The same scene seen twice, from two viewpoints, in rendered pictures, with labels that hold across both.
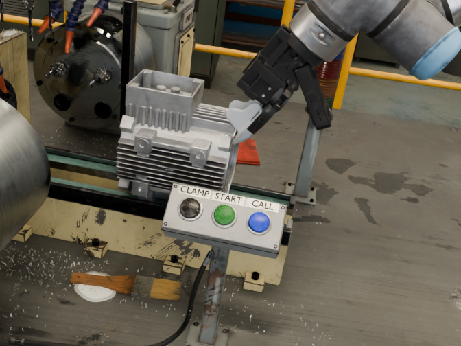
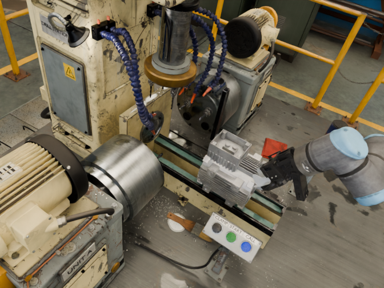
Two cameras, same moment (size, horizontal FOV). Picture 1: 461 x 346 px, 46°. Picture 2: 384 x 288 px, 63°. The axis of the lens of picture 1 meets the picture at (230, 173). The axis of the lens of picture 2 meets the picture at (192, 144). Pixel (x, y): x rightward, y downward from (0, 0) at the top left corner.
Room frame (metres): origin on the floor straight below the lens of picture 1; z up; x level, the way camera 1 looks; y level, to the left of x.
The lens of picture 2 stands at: (0.12, 0.00, 1.89)
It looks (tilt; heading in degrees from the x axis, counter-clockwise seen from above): 44 degrees down; 19
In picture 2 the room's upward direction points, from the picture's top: 12 degrees clockwise
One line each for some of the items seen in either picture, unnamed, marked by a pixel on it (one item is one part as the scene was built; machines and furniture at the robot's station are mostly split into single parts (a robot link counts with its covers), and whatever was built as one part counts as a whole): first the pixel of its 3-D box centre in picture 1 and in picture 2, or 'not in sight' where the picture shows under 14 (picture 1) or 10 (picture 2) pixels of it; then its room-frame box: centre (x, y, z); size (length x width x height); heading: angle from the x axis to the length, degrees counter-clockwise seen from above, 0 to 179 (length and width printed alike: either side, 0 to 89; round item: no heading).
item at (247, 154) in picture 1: (237, 150); (274, 150); (1.41, -0.01, 0.80); 0.15 x 0.12 x 0.01; 8
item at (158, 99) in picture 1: (165, 100); (228, 150); (0.94, 0.14, 1.11); 0.12 x 0.11 x 0.07; 84
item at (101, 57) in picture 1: (103, 64); (212, 97); (1.30, 0.35, 1.04); 0.41 x 0.25 x 0.25; 174
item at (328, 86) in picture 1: (324, 84); not in sight; (1.21, -0.18, 1.10); 0.06 x 0.06 x 0.04
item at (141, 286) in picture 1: (126, 284); (190, 226); (0.78, 0.16, 0.80); 0.21 x 0.05 x 0.01; 92
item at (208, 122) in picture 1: (182, 150); (232, 172); (0.94, 0.10, 1.01); 0.20 x 0.19 x 0.19; 84
